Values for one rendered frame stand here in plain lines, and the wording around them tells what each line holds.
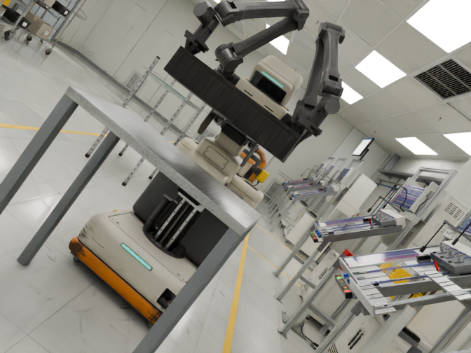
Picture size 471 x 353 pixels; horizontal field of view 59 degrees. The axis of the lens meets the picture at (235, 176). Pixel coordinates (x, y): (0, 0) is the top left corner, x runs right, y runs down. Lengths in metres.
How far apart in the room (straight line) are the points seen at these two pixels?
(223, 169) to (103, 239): 0.66
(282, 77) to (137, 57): 10.13
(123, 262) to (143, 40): 10.22
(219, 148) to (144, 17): 10.30
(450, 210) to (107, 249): 3.07
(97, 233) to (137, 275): 0.28
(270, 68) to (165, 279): 1.08
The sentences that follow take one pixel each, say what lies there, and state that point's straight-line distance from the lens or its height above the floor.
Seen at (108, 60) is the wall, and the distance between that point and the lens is 12.15.
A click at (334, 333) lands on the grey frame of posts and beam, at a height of 0.44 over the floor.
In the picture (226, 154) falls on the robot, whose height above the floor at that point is 0.88.
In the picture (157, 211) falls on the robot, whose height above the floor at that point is 0.40.
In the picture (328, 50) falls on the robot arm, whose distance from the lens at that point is 1.77.
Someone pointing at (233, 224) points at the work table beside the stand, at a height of 0.78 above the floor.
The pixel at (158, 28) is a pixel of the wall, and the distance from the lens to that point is 11.95.
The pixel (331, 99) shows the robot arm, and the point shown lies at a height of 1.29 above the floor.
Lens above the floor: 1.00
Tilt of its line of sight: 5 degrees down
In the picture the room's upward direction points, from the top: 38 degrees clockwise
